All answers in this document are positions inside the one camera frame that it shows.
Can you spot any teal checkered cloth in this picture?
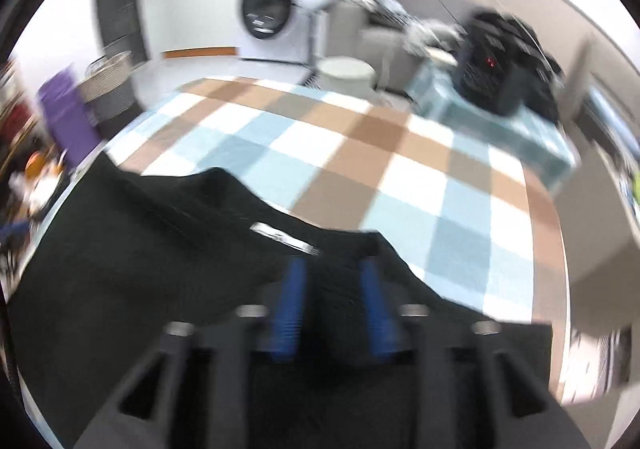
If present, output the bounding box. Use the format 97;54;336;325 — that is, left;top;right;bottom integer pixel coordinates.
405;61;579;192

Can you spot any plaid checkered table cloth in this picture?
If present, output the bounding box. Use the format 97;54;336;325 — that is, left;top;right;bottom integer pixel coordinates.
106;76;570;393

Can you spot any black electronic cooker device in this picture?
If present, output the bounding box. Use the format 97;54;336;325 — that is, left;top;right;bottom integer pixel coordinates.
451;10;563;125

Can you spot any woven laundry basket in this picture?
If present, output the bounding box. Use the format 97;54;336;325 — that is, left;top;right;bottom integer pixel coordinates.
78;50;142;138

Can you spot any grey sofa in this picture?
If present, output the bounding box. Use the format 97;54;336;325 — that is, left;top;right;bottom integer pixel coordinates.
324;1;424;95

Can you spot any purple bag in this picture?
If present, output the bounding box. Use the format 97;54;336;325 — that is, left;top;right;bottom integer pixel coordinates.
37;67;101;168

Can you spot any grey crumpled garment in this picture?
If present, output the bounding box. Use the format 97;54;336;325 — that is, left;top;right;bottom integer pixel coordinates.
402;19;465;57

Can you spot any black knit garment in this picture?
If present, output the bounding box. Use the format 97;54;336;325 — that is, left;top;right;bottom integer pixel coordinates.
9;156;552;448

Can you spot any white round stool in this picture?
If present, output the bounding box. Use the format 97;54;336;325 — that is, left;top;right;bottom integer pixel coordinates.
317;56;375;97

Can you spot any white front-load washing machine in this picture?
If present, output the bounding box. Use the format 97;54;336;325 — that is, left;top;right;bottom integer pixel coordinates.
236;0;314;66

